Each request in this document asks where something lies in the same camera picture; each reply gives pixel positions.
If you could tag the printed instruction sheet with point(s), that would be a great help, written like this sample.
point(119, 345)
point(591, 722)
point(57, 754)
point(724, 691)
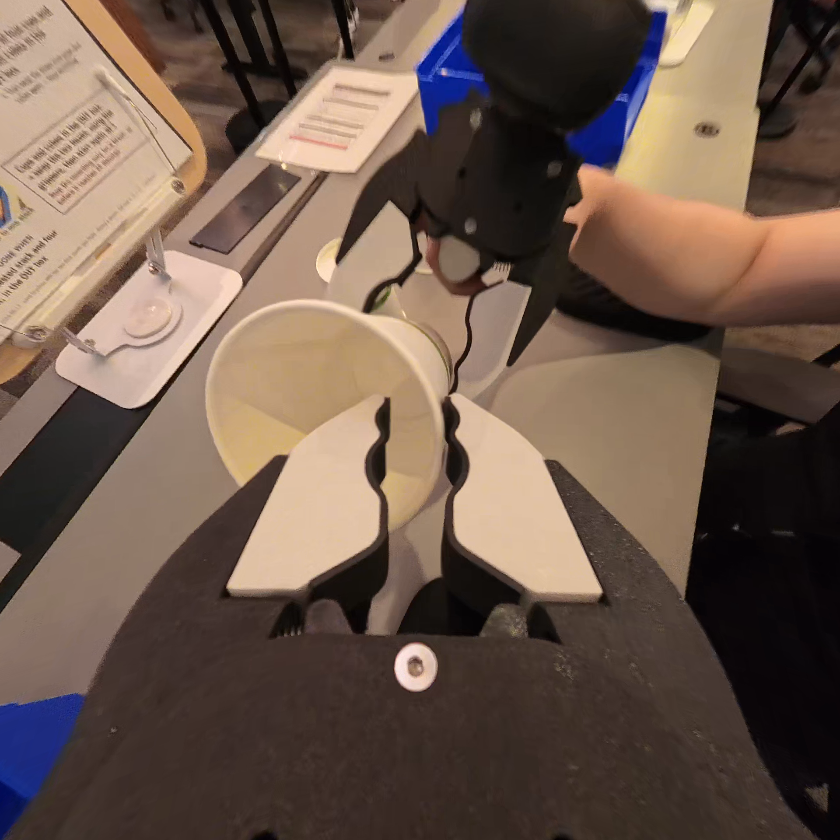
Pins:
point(65, 164)

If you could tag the paper sheet in plastic sleeve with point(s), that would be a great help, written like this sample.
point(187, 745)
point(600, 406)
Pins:
point(341, 118)

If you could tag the white paper cup green band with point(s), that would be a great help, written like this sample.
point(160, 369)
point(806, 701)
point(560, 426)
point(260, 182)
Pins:
point(348, 282)
point(295, 367)

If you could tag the person's right forearm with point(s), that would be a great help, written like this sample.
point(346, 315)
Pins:
point(709, 256)

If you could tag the grey chair seat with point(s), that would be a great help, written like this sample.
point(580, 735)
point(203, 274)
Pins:
point(781, 387)

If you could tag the blue plastic bin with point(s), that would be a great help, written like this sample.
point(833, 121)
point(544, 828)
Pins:
point(33, 741)
point(623, 118)

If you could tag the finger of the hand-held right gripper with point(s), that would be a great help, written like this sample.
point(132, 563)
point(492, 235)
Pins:
point(387, 190)
point(538, 295)

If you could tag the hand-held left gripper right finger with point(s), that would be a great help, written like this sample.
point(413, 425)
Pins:
point(518, 525)

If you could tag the person's right hand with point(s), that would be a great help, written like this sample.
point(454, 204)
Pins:
point(594, 210)

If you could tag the white flat base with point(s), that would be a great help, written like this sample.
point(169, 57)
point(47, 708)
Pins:
point(682, 33)

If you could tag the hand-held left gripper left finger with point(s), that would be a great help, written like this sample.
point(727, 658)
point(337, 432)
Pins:
point(315, 525)

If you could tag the instruction sheet on wooden stand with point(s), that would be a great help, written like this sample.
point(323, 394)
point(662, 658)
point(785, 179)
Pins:
point(164, 315)

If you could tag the black round floor object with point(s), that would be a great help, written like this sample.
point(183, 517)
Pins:
point(259, 128)

